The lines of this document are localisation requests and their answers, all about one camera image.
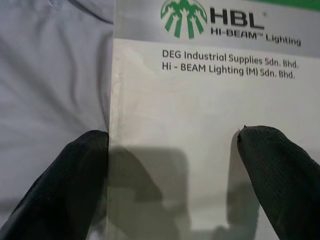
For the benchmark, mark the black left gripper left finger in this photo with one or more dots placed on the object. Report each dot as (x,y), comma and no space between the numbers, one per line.
(62,190)

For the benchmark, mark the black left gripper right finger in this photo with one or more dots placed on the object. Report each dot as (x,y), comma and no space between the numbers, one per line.
(282,185)

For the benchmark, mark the white HBL printed paper bag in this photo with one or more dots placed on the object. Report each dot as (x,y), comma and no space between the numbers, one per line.
(200,105)

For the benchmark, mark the grey cloth sheet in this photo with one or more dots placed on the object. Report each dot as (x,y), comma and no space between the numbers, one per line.
(55,70)

